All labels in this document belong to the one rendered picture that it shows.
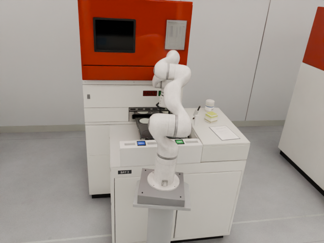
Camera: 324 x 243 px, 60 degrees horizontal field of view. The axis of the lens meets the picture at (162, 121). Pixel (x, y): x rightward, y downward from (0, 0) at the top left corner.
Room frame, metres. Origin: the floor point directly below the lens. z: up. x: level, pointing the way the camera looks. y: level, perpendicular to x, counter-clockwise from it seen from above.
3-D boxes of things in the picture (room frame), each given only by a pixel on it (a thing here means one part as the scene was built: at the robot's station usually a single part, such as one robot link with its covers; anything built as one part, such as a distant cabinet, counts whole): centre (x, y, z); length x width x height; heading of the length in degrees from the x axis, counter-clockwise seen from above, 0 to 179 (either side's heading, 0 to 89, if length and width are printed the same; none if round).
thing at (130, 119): (2.21, 0.07, 0.89); 0.44 x 0.02 x 0.10; 102
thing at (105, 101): (2.18, 0.24, 1.02); 0.82 x 0.03 x 0.40; 102
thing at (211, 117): (2.03, -0.38, 1.00); 0.07 x 0.07 x 0.07; 36
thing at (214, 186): (1.92, -0.09, 0.41); 0.97 x 0.64 x 0.82; 102
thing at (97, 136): (2.52, 0.31, 0.41); 0.82 x 0.71 x 0.82; 102
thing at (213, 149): (1.99, -0.39, 0.89); 0.62 x 0.35 x 0.14; 12
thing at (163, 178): (1.35, -0.04, 0.96); 0.19 x 0.19 x 0.18
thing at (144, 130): (2.01, 0.01, 0.90); 0.34 x 0.34 x 0.01; 12
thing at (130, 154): (1.64, -0.01, 0.89); 0.55 x 0.09 x 0.14; 102
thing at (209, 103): (2.23, -0.39, 1.01); 0.07 x 0.07 x 0.10
